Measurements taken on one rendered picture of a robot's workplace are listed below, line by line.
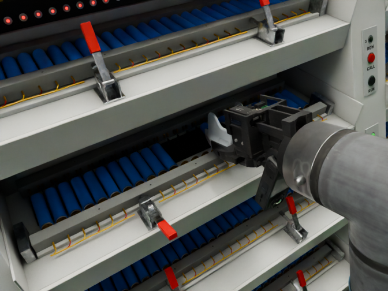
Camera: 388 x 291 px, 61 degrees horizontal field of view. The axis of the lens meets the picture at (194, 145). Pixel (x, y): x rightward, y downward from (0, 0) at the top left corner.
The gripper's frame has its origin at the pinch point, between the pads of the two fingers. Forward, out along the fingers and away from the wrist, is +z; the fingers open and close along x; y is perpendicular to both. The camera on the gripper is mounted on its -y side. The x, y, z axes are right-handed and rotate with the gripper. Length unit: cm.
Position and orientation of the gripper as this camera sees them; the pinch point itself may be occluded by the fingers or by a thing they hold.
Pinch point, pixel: (218, 132)
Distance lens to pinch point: 57.9
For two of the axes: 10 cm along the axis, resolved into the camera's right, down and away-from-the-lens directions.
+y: -2.0, -8.9, -4.1
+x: -8.5, 3.7, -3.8
